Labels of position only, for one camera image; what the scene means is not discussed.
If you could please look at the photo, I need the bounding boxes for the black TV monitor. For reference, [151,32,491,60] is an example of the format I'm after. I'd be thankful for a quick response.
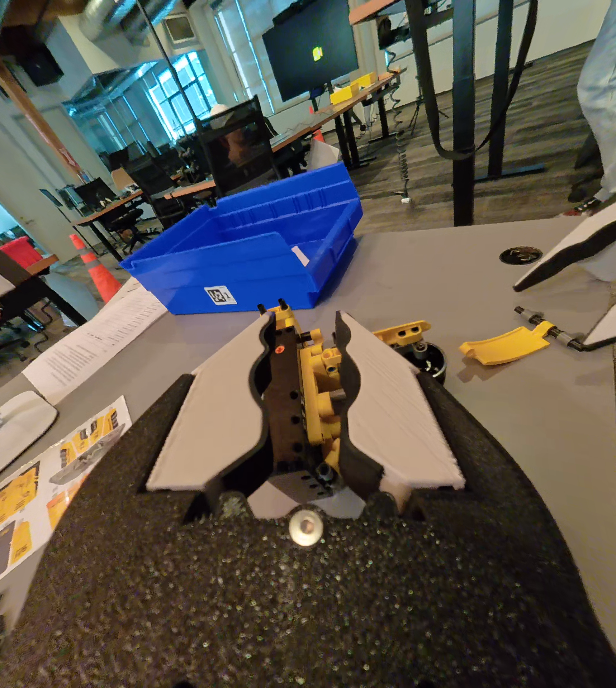
[261,0,360,103]

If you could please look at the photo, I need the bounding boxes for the long wooden desk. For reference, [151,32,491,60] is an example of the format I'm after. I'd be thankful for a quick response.
[270,69,408,170]

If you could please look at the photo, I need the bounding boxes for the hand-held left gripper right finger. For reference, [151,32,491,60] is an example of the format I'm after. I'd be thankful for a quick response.
[334,311,466,512]

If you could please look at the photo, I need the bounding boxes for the yellow printed leaflet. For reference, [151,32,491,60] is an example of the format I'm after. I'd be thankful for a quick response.
[0,395,132,608]

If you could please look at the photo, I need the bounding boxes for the orange traffic cone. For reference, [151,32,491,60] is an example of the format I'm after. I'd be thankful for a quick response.
[68,234,123,304]

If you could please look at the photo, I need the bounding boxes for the yellow brick panel with axle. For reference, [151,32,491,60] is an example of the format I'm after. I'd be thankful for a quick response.
[459,305,588,367]

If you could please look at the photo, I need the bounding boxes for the red chair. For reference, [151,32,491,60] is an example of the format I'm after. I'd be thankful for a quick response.
[0,236,37,269]

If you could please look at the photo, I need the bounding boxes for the black round desk grommet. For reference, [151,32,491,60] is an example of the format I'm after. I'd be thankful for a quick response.
[500,245,544,265]

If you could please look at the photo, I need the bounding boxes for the yellow black toy brick model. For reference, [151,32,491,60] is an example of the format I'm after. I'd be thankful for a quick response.
[257,297,449,496]

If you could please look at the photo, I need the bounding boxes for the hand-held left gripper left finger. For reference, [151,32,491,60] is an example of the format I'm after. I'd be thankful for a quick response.
[146,311,278,492]

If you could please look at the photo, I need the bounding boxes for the yellow plastic bin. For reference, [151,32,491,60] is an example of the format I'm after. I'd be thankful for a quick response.
[330,72,379,105]

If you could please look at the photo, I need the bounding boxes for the blue plastic bin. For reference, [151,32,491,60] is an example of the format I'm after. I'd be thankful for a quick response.
[120,161,364,316]

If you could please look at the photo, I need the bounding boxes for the wooden standing desk black legs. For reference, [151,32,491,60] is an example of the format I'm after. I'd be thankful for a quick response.
[348,0,548,226]

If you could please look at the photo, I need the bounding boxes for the grey ceiling duct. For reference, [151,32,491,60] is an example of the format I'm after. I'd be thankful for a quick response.
[81,0,180,46]

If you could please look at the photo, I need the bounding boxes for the printed paper sheets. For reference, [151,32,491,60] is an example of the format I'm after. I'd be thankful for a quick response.
[22,277,169,406]

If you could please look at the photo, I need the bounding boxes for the black wall speaker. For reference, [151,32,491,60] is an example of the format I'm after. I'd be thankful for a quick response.
[20,43,64,87]

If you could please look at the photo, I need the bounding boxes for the black framed screen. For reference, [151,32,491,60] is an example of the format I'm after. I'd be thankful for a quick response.
[195,96,282,197]

